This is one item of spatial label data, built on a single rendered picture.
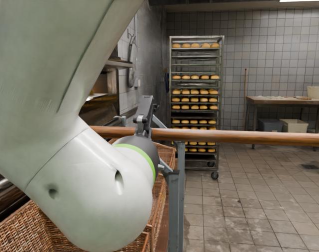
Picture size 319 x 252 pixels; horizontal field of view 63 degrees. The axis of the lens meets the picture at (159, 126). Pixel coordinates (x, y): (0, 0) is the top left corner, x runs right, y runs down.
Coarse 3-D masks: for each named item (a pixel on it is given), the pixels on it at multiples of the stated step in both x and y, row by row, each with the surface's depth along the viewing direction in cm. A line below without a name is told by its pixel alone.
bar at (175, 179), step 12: (132, 108) 124; (120, 120) 100; (156, 120) 150; (180, 144) 150; (180, 156) 151; (168, 168) 104; (180, 168) 152; (0, 180) 40; (168, 180) 105; (180, 180) 154; (0, 192) 39; (168, 192) 105; (180, 192) 155; (168, 204) 106; (180, 204) 157; (168, 216) 107; (180, 216) 158; (168, 228) 108; (180, 228) 160; (168, 240) 109; (180, 240) 161
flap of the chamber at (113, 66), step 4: (108, 60) 152; (108, 64) 151; (112, 64) 158; (116, 64) 166; (120, 64) 174; (124, 64) 184; (128, 64) 195; (132, 64) 207; (104, 68) 174; (112, 68) 185; (116, 68) 192; (120, 68) 199; (124, 68) 206
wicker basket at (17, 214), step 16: (32, 208) 101; (0, 224) 85; (32, 224) 99; (48, 224) 106; (0, 240) 84; (16, 240) 90; (32, 240) 97; (48, 240) 106; (64, 240) 106; (144, 240) 96
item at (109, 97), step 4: (96, 96) 185; (100, 96) 185; (104, 96) 188; (108, 96) 196; (112, 96) 205; (88, 100) 160; (92, 100) 166; (96, 100) 173; (100, 100) 180; (104, 100) 188; (108, 100) 197; (84, 104) 155; (88, 104) 160; (92, 104) 166
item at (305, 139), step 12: (96, 132) 65; (108, 132) 64; (120, 132) 64; (132, 132) 63; (156, 132) 63; (168, 132) 62; (180, 132) 62; (192, 132) 62; (204, 132) 61; (216, 132) 61; (228, 132) 61; (240, 132) 60; (252, 132) 60; (264, 132) 60; (276, 132) 60; (288, 132) 60; (276, 144) 60; (288, 144) 59; (300, 144) 59; (312, 144) 58
